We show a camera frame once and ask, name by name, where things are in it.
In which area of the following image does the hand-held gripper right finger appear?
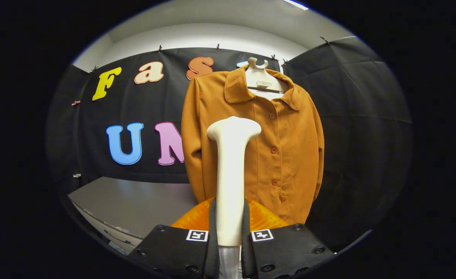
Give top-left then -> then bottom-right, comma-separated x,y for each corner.
240,197 -> 336,279

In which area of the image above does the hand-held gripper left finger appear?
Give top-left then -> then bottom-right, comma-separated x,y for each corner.
128,197 -> 220,279

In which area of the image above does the white garment steamer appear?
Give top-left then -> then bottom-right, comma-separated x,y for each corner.
207,115 -> 262,279

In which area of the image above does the orange-brown button shirt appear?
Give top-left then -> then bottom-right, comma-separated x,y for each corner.
181,65 -> 325,225

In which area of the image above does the white clothes hanger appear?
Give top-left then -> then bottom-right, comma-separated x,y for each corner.
245,57 -> 285,101

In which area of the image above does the grey cabinet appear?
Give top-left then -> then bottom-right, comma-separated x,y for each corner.
68,176 -> 199,254

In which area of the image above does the row of black clips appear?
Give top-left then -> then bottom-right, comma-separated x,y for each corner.
90,36 -> 331,74

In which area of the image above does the long ceiling light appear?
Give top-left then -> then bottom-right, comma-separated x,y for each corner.
282,0 -> 309,10

